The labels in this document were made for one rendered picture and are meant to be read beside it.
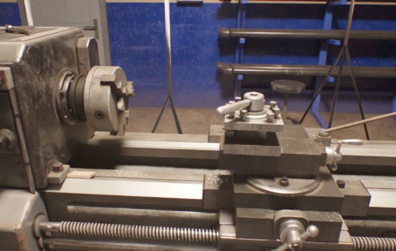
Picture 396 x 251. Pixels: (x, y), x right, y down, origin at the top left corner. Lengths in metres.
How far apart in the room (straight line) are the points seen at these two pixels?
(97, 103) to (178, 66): 3.17
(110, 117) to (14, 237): 0.49
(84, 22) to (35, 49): 3.33
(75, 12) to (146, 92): 1.31
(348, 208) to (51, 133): 1.04
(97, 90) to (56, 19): 3.48
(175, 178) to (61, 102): 0.50
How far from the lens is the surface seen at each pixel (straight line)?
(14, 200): 1.28
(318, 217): 1.05
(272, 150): 0.98
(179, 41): 4.26
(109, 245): 1.25
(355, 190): 1.22
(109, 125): 1.24
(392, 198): 1.30
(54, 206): 1.35
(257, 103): 0.97
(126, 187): 1.20
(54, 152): 1.29
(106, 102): 1.19
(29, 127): 1.18
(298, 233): 0.96
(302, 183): 1.04
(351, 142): 1.08
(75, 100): 1.27
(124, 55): 4.44
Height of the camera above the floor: 1.48
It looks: 22 degrees down
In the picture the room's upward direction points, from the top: straight up
